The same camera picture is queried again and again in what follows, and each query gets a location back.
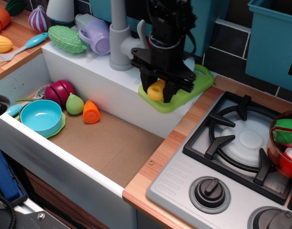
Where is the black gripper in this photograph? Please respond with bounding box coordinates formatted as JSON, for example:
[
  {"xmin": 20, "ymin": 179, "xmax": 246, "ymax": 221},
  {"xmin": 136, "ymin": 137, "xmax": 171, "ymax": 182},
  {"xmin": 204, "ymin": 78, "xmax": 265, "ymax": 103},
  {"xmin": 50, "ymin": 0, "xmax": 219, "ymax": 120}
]
[{"xmin": 131, "ymin": 39, "xmax": 196, "ymax": 103}]

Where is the yellow handled toy knife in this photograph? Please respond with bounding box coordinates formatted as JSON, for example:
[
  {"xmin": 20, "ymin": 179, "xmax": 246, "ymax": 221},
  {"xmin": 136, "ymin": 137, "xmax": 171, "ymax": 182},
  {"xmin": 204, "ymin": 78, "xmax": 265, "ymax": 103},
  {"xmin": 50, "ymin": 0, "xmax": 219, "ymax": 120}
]
[{"xmin": 147, "ymin": 57, "xmax": 195, "ymax": 101}]

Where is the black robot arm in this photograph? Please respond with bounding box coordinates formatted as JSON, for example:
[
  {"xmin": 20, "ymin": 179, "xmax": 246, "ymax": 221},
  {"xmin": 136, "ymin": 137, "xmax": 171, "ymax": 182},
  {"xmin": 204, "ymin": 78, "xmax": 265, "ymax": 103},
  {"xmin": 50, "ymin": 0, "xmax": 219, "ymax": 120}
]
[{"xmin": 131, "ymin": 0, "xmax": 197, "ymax": 103}]

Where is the green cutting board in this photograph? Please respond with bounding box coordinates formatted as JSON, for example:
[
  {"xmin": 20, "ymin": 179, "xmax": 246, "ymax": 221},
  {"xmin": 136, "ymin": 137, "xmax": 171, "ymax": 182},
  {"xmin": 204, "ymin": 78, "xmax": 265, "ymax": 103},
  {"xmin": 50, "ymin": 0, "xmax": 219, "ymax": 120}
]
[{"xmin": 138, "ymin": 64, "xmax": 214, "ymax": 114}]

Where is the grey toy faucet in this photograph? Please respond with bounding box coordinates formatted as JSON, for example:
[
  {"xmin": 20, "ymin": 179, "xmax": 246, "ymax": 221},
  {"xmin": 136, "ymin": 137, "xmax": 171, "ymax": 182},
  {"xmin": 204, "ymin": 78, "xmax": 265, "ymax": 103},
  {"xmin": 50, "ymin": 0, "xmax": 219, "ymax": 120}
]
[{"xmin": 109, "ymin": 0, "xmax": 149, "ymax": 71}]

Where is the orange toy carrot piece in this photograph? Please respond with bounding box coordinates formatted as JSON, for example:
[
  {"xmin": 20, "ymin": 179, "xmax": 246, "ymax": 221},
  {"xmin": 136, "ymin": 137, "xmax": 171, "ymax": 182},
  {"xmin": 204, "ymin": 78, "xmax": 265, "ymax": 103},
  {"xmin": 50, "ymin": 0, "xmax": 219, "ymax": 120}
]
[{"xmin": 83, "ymin": 100, "xmax": 100, "ymax": 124}]

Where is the purple toy cup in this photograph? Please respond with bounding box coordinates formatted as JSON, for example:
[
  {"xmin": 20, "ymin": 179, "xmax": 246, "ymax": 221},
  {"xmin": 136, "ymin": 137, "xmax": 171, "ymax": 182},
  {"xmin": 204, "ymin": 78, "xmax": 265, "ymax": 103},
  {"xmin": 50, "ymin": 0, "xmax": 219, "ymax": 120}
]
[{"xmin": 78, "ymin": 19, "xmax": 110, "ymax": 55}]

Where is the green toy pear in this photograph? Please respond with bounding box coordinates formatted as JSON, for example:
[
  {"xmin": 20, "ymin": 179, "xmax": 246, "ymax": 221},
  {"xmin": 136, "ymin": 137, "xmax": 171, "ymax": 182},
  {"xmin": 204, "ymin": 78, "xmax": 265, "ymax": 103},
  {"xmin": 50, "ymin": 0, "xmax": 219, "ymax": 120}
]
[{"xmin": 66, "ymin": 93, "xmax": 84, "ymax": 115}]

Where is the black stove grate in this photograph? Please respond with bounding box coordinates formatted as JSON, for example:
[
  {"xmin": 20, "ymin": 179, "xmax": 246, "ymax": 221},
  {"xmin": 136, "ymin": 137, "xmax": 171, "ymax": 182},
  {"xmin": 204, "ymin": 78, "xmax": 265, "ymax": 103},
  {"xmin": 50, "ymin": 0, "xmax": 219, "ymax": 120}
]
[{"xmin": 183, "ymin": 92, "xmax": 292, "ymax": 205}]

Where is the green toy plate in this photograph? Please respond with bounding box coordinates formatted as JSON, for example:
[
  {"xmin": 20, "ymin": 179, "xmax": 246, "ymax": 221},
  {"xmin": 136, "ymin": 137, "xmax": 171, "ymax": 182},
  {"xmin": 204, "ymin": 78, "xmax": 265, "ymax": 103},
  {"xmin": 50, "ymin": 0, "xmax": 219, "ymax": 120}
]
[{"xmin": 15, "ymin": 113, "xmax": 66, "ymax": 138}]

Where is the magenta toy red onion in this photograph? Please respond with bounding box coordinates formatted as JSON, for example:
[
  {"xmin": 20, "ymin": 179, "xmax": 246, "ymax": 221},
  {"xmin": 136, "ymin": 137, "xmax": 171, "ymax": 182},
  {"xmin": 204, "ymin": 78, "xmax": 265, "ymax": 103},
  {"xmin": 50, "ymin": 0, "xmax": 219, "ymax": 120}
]
[{"xmin": 44, "ymin": 80, "xmax": 75, "ymax": 107}]

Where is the green toy bitter gourd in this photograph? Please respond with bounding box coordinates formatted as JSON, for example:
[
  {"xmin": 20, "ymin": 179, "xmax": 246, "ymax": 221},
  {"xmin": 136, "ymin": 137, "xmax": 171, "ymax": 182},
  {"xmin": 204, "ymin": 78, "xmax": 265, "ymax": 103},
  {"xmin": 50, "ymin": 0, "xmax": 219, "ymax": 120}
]
[{"xmin": 48, "ymin": 25, "xmax": 88, "ymax": 54}]

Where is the teal box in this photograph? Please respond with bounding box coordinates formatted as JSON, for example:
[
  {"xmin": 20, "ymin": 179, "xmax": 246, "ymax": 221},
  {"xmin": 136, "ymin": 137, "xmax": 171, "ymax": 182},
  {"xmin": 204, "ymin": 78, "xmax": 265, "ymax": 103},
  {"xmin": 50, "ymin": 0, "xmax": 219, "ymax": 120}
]
[{"xmin": 88, "ymin": 0, "xmax": 292, "ymax": 88}]

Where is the teal toy bowl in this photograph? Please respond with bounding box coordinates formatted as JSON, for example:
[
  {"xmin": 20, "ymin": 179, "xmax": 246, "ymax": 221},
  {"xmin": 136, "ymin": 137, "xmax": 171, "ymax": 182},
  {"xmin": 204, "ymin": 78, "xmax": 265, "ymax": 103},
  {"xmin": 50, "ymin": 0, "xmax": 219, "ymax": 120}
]
[{"xmin": 20, "ymin": 100, "xmax": 62, "ymax": 137}]

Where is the black stove knob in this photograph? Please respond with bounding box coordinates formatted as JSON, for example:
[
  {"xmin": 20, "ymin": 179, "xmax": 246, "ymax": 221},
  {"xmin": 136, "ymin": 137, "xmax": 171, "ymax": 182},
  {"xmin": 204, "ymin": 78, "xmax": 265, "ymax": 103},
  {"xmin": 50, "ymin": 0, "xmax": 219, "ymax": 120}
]
[{"xmin": 189, "ymin": 177, "xmax": 231, "ymax": 214}]

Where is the grey white toy bottle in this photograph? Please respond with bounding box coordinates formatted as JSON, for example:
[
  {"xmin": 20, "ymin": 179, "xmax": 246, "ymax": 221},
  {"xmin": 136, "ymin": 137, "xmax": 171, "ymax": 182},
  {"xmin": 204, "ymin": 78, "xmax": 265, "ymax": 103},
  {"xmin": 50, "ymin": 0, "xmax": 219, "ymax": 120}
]
[{"xmin": 46, "ymin": 0, "xmax": 74, "ymax": 24}]

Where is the green red toy vegetable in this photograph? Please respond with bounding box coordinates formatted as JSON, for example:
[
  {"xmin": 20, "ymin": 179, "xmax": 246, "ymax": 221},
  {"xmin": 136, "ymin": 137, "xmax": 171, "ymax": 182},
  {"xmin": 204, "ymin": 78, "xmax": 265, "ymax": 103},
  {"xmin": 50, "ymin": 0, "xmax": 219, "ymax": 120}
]
[{"xmin": 272, "ymin": 118, "xmax": 292, "ymax": 147}]

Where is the purple striped toy onion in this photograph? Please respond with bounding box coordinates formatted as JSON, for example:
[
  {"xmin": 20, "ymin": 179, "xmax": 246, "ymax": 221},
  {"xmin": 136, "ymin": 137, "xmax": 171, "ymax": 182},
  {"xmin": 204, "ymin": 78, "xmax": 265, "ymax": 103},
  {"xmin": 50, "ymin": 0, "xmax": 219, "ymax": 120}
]
[{"xmin": 28, "ymin": 5, "xmax": 48, "ymax": 32}]

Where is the brown transparent toy pot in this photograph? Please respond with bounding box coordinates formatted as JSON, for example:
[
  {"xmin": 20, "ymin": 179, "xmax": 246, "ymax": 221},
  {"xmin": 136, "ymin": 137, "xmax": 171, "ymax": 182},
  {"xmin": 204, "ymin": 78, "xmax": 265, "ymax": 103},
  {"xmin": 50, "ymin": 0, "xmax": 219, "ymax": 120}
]
[{"xmin": 267, "ymin": 110, "xmax": 292, "ymax": 176}]

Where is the red white toy food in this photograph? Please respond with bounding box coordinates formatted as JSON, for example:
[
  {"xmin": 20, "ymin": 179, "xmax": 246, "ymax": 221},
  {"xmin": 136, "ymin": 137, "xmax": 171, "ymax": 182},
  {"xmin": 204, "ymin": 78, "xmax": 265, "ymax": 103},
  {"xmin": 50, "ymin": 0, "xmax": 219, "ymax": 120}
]
[{"xmin": 280, "ymin": 147, "xmax": 292, "ymax": 178}]

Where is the yellow toy corn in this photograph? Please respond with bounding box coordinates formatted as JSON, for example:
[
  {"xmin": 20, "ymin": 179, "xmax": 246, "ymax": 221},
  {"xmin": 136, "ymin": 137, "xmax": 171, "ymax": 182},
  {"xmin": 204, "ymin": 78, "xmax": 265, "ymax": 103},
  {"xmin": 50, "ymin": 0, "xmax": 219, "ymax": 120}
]
[{"xmin": 0, "ymin": 35, "xmax": 13, "ymax": 53}]

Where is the orange toy carrot slice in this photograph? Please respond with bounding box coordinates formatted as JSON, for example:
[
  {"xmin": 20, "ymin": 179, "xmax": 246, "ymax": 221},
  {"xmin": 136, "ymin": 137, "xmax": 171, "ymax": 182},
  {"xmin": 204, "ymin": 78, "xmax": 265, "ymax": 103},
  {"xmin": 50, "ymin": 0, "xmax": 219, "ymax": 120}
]
[{"xmin": 0, "ymin": 8, "xmax": 11, "ymax": 31}]

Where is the blue box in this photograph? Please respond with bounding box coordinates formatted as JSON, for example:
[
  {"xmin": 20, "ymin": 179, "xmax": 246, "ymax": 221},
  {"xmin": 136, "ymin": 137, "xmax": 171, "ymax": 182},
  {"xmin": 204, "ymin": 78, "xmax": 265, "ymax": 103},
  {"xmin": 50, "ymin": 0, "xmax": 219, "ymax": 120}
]
[{"xmin": 0, "ymin": 150, "xmax": 28, "ymax": 207}]

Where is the teal handled grey fork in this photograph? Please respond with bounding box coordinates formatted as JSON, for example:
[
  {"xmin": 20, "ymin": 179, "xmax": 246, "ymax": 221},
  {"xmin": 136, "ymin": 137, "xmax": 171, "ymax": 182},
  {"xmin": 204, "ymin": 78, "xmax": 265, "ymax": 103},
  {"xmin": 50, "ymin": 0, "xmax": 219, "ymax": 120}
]
[{"xmin": 6, "ymin": 85, "xmax": 47, "ymax": 116}]

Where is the teal handled grey spatula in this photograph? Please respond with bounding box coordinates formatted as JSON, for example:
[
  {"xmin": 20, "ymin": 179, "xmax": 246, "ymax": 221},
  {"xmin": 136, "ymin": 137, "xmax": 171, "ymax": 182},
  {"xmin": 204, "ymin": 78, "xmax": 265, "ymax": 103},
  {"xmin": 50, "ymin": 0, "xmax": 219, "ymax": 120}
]
[{"xmin": 0, "ymin": 32, "xmax": 49, "ymax": 62}]

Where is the black braided cable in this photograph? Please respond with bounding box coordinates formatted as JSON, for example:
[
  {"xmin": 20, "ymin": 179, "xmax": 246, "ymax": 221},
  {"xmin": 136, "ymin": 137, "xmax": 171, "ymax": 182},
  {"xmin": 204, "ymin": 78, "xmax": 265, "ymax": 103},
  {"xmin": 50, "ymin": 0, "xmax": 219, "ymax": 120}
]
[{"xmin": 0, "ymin": 193, "xmax": 17, "ymax": 229}]

